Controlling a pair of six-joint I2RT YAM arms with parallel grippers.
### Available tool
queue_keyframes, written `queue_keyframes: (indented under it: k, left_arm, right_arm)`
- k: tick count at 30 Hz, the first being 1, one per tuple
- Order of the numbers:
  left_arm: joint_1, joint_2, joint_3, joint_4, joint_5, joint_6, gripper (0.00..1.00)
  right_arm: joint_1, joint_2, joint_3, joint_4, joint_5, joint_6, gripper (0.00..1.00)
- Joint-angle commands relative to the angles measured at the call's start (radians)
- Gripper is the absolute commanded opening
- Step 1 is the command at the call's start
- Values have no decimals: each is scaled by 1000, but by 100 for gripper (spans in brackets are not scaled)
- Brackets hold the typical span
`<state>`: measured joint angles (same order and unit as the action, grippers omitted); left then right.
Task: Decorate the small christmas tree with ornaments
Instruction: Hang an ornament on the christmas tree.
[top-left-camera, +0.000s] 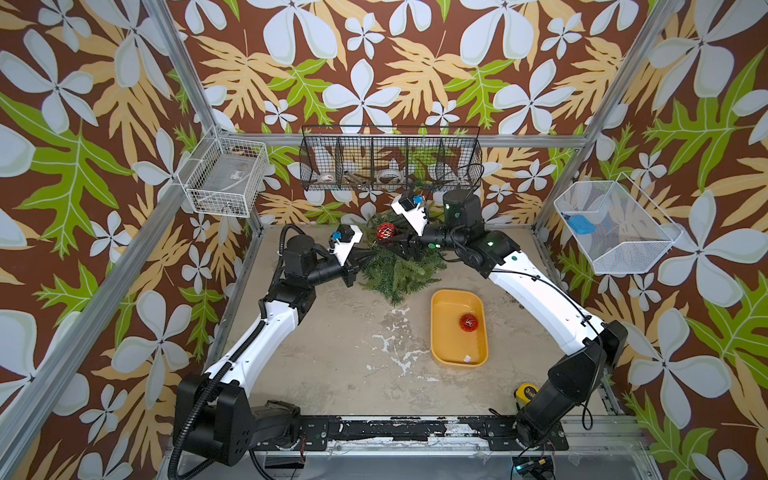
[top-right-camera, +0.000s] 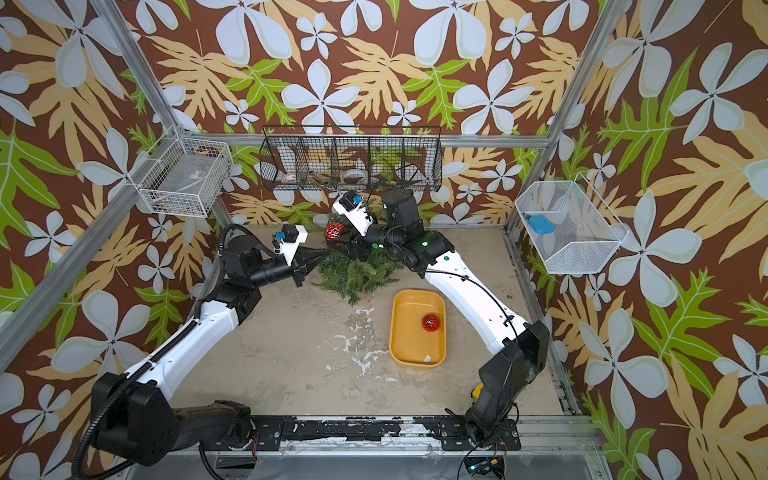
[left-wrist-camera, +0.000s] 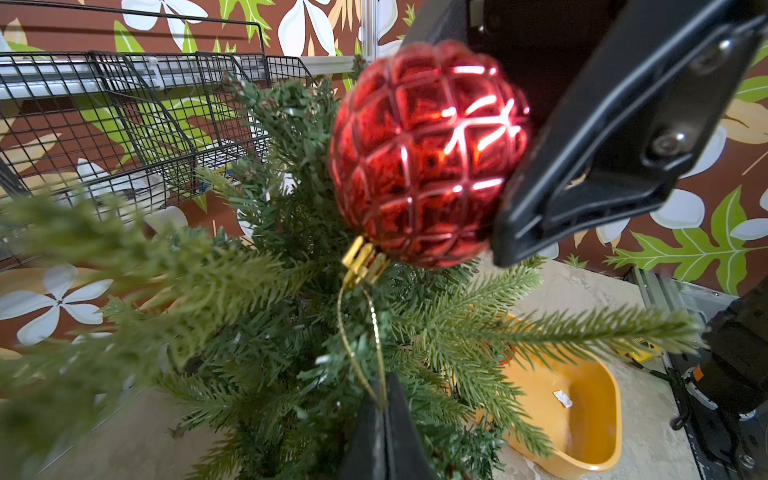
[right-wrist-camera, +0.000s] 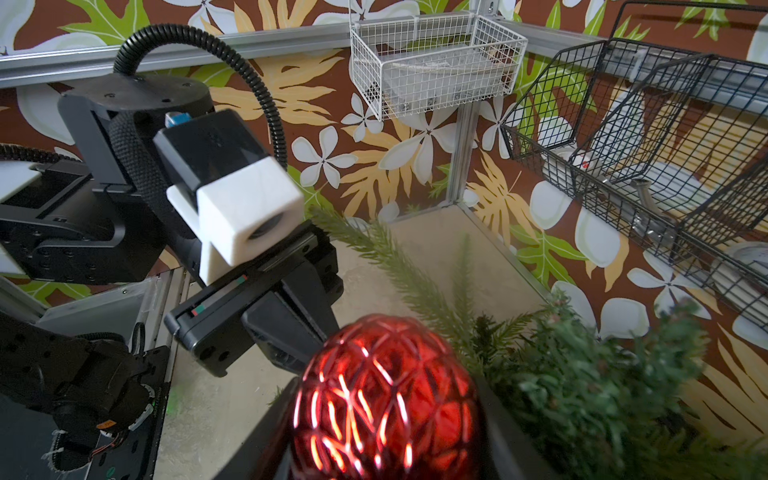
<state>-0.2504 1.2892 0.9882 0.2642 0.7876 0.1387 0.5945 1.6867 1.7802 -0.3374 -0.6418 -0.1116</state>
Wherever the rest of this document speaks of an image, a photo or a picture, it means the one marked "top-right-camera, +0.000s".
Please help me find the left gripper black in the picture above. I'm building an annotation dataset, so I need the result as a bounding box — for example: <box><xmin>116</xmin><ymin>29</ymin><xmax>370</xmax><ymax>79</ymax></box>
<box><xmin>249</xmin><ymin>247</ymin><xmax>327</xmax><ymax>291</ymax></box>

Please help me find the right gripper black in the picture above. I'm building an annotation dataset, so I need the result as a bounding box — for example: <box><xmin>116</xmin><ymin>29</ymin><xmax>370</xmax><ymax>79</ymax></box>
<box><xmin>328</xmin><ymin>220</ymin><xmax>408</xmax><ymax>265</ymax></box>

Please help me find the red faceted ornament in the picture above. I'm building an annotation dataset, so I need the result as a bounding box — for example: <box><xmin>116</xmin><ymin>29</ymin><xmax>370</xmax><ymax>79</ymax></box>
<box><xmin>324</xmin><ymin>222</ymin><xmax>347</xmax><ymax>241</ymax></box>
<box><xmin>421</xmin><ymin>314</ymin><xmax>441</xmax><ymax>333</ymax></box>

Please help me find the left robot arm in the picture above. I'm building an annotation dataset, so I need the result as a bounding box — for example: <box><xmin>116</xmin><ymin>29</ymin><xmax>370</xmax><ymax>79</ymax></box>
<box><xmin>72</xmin><ymin>224</ymin><xmax>327</xmax><ymax>479</ymax></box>

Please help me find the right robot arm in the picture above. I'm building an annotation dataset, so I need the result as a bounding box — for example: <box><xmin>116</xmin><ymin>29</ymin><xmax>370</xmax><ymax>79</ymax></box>
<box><xmin>326</xmin><ymin>189</ymin><xmax>550</xmax><ymax>446</ymax></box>

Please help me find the small green christmas tree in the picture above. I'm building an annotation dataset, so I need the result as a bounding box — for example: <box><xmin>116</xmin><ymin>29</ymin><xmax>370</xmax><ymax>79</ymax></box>
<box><xmin>314</xmin><ymin>247</ymin><xmax>403</xmax><ymax>305</ymax></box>

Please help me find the yellow plastic tray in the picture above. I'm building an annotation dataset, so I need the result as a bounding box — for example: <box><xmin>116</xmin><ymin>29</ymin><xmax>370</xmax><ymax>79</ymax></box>
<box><xmin>389</xmin><ymin>289</ymin><xmax>447</xmax><ymax>368</ymax></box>

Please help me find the blue object in basket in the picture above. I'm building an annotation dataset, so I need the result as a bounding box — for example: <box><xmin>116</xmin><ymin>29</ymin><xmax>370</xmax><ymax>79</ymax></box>
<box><xmin>527</xmin><ymin>215</ymin><xmax>555</xmax><ymax>235</ymax></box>

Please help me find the yellow tape measure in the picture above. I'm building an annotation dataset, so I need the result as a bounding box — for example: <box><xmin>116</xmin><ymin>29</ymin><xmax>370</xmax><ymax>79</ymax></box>
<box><xmin>471</xmin><ymin>383</ymin><xmax>483</xmax><ymax>400</ymax></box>

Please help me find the white mesh basket right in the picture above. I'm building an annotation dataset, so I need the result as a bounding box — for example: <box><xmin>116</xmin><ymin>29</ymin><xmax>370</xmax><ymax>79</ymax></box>
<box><xmin>515</xmin><ymin>180</ymin><xmax>629</xmax><ymax>276</ymax></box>

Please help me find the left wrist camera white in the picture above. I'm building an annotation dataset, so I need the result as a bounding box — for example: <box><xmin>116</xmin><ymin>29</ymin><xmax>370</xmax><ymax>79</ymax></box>
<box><xmin>273</xmin><ymin>224</ymin><xmax>308</xmax><ymax>266</ymax></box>

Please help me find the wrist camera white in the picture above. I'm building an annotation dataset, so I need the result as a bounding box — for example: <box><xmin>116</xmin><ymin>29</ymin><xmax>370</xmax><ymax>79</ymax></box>
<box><xmin>273</xmin><ymin>224</ymin><xmax>308</xmax><ymax>266</ymax></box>
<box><xmin>332</xmin><ymin>191</ymin><xmax>375</xmax><ymax>236</ymax></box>

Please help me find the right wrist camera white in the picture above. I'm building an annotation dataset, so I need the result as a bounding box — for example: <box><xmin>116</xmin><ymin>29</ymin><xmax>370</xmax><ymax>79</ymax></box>
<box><xmin>332</xmin><ymin>191</ymin><xmax>375</xmax><ymax>236</ymax></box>

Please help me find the black wire basket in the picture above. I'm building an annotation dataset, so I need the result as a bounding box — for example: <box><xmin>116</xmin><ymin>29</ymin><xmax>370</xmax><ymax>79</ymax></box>
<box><xmin>256</xmin><ymin>125</ymin><xmax>444</xmax><ymax>192</ymax></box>

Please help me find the white wire basket left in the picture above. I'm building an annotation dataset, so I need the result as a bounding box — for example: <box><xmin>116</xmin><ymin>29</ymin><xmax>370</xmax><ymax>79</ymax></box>
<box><xmin>129</xmin><ymin>127</ymin><xmax>233</xmax><ymax>218</ymax></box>

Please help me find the black mounting rail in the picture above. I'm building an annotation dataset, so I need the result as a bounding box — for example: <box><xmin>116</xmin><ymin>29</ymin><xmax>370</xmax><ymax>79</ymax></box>
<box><xmin>203</xmin><ymin>415</ymin><xmax>523</xmax><ymax>452</ymax></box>

